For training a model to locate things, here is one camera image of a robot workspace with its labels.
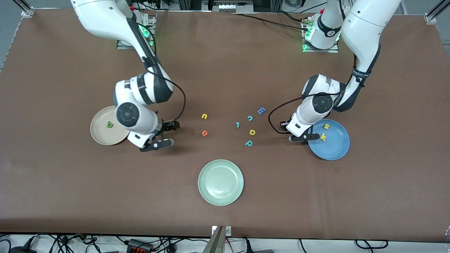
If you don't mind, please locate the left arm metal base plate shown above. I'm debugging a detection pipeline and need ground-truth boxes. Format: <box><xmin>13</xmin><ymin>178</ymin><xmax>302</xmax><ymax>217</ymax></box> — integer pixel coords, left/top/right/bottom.
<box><xmin>302</xmin><ymin>18</ymin><xmax>340</xmax><ymax>53</ymax></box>

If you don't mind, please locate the black looped floor cable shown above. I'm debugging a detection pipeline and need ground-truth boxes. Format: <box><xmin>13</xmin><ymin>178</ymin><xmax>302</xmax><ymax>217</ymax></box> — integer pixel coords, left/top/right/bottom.
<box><xmin>354</xmin><ymin>240</ymin><xmax>389</xmax><ymax>250</ymax></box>

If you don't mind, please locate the black orange power strip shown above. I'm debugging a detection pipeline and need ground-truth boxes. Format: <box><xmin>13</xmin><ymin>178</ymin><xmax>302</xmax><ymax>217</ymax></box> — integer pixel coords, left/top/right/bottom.
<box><xmin>126</xmin><ymin>239</ymin><xmax>154</xmax><ymax>253</ymax></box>

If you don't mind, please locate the aluminium camera post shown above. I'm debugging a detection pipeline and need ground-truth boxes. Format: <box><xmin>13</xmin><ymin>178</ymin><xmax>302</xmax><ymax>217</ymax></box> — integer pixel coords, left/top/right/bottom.
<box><xmin>202</xmin><ymin>226</ymin><xmax>225</xmax><ymax>253</ymax></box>

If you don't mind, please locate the aluminium frame profile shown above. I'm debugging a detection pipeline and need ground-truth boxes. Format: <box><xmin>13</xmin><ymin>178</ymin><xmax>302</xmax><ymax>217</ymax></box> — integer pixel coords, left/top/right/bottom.
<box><xmin>14</xmin><ymin>0</ymin><xmax>36</xmax><ymax>17</ymax></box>
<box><xmin>424</xmin><ymin>0</ymin><xmax>450</xmax><ymax>25</ymax></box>

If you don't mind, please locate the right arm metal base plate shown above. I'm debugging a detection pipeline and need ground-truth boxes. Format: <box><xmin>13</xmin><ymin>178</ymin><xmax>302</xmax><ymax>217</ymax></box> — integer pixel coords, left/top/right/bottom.
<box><xmin>117</xmin><ymin>14</ymin><xmax>157</xmax><ymax>50</ymax></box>

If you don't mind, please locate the blue plate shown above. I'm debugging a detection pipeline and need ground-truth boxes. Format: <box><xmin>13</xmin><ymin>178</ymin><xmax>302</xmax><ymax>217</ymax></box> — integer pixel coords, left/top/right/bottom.
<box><xmin>307</xmin><ymin>119</ymin><xmax>351</xmax><ymax>161</ymax></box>

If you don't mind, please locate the pale green plate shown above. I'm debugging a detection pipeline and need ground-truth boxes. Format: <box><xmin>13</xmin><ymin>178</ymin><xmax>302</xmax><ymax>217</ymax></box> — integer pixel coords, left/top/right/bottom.
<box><xmin>198</xmin><ymin>159</ymin><xmax>244</xmax><ymax>206</ymax></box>

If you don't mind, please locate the black cable across table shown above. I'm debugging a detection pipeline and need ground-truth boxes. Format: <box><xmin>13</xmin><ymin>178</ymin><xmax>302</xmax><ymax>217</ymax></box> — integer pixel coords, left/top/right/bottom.
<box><xmin>230</xmin><ymin>12</ymin><xmax>310</xmax><ymax>30</ymax></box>

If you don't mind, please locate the beige brown plate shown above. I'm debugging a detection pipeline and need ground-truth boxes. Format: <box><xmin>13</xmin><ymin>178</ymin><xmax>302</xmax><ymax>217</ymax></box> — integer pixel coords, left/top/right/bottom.
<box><xmin>90</xmin><ymin>106</ymin><xmax>130</xmax><ymax>146</ymax></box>

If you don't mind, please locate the silver connector box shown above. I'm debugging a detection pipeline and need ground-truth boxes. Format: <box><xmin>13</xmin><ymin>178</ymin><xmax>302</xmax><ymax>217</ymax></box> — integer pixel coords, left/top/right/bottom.
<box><xmin>211</xmin><ymin>0</ymin><xmax>253</xmax><ymax>14</ymax></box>

